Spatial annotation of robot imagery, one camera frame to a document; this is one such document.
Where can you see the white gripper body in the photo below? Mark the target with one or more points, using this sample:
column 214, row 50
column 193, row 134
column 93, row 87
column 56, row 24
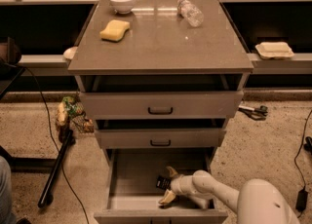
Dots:
column 177, row 184

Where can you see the black rxbar chocolate bar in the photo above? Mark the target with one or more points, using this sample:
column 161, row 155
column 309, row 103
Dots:
column 163, row 183

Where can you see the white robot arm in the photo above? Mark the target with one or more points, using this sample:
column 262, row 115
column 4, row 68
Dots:
column 257, row 202

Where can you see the bottom grey drawer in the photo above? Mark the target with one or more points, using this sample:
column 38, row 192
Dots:
column 132, row 195

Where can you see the grey drawer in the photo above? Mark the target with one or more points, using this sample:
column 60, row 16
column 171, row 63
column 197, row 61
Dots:
column 122, row 106
column 132, row 195
column 160, row 138

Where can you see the middle grey drawer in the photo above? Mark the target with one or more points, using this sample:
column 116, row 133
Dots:
column 160, row 138

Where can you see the top grey drawer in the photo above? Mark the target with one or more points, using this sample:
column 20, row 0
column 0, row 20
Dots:
column 122, row 106

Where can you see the grey drawer cabinet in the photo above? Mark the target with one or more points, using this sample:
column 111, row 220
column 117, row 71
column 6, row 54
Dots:
column 161, row 53

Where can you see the black table leg base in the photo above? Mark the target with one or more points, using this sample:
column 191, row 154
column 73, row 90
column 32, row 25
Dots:
column 39, row 165

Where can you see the yellow sponge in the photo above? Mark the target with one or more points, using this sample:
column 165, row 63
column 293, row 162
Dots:
column 115, row 30

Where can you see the white takeout clamshell container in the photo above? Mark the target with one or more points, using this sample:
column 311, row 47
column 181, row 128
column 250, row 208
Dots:
column 274, row 50

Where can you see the small white plate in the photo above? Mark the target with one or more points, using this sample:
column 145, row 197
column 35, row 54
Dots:
column 70, row 53

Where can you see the person leg in jeans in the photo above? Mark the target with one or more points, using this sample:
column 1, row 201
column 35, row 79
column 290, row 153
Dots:
column 6, row 206

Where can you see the clear plastic water bottle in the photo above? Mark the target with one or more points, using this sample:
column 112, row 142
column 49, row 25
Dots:
column 190, row 13

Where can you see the white ceramic bowl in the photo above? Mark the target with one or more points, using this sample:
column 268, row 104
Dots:
column 122, row 6

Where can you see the black power adapter with cable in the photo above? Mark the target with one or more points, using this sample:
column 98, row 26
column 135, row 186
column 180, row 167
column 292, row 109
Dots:
column 302, row 195

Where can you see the wire basket with snacks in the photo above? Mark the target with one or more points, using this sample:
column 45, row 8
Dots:
column 70, row 110

